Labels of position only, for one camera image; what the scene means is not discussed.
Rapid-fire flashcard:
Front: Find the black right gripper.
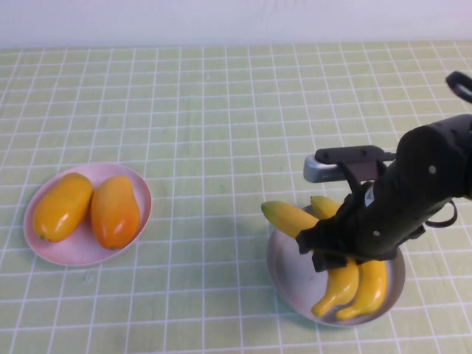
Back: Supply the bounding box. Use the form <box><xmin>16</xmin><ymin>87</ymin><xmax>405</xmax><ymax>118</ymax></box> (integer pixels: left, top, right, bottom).
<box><xmin>295</xmin><ymin>161</ymin><xmax>435</xmax><ymax>274</ymax></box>

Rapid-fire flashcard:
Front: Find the yellow plastic banana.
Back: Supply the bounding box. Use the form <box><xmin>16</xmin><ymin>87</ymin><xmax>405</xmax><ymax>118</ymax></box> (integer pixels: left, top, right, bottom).
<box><xmin>310</xmin><ymin>195</ymin><xmax>388</xmax><ymax>321</ymax></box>
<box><xmin>260</xmin><ymin>201</ymin><xmax>361</xmax><ymax>317</ymax></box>

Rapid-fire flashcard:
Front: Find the orange-blushed plastic mango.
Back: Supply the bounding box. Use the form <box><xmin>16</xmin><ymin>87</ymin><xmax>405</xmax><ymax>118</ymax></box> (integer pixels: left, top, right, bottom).
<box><xmin>90</xmin><ymin>176</ymin><xmax>142</xmax><ymax>251</ymax></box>

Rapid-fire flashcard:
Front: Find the yellow plastic mango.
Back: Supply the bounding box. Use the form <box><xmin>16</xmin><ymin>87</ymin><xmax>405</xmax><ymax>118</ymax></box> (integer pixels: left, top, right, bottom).
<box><xmin>33</xmin><ymin>172</ymin><xmax>94</xmax><ymax>243</ymax></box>

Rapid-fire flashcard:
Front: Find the grey-blue round plate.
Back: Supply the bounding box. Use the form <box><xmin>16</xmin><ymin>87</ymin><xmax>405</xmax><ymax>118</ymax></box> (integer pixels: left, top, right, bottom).
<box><xmin>265</xmin><ymin>205</ymin><xmax>406</xmax><ymax>327</ymax></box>

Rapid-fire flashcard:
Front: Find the pink round plate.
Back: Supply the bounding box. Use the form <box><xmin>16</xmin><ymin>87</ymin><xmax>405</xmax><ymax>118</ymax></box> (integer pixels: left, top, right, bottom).
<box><xmin>22</xmin><ymin>162</ymin><xmax>153</xmax><ymax>267</ymax></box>

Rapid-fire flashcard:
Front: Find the green checked tablecloth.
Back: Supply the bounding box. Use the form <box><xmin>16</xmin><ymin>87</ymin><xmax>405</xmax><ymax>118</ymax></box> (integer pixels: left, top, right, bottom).
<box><xmin>0</xmin><ymin>42</ymin><xmax>472</xmax><ymax>354</ymax></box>

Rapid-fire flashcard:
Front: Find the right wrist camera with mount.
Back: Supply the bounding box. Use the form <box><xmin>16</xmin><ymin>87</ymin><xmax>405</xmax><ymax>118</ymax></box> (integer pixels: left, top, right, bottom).
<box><xmin>302</xmin><ymin>146</ymin><xmax>386</xmax><ymax>184</ymax></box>

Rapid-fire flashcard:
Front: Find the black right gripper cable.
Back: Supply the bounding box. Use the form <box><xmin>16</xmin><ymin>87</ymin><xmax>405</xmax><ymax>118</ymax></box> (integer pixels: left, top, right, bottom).
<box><xmin>425</xmin><ymin>200</ymin><xmax>457</xmax><ymax>229</ymax></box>

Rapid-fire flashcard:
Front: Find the black right camera cable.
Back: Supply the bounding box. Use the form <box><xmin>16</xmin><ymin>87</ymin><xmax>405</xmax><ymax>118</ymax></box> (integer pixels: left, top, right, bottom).
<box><xmin>381</xmin><ymin>72</ymin><xmax>472</xmax><ymax>162</ymax></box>

